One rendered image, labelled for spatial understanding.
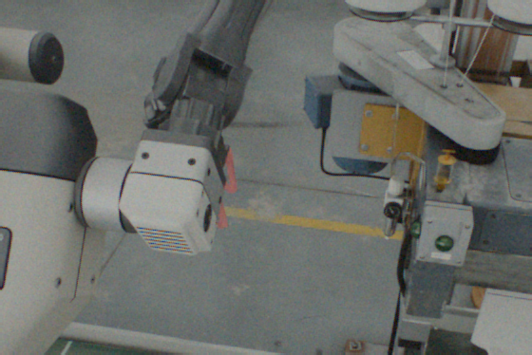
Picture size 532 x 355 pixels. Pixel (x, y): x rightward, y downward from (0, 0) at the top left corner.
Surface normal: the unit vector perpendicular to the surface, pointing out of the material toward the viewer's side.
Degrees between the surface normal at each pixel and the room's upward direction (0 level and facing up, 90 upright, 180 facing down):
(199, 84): 45
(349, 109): 90
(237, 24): 75
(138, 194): 30
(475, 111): 0
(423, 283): 90
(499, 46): 90
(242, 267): 0
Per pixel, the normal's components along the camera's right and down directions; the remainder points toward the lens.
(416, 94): -0.87, 0.27
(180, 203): -0.04, -0.39
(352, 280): 0.04, -0.79
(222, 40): 0.33, 0.37
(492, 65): -0.16, 0.59
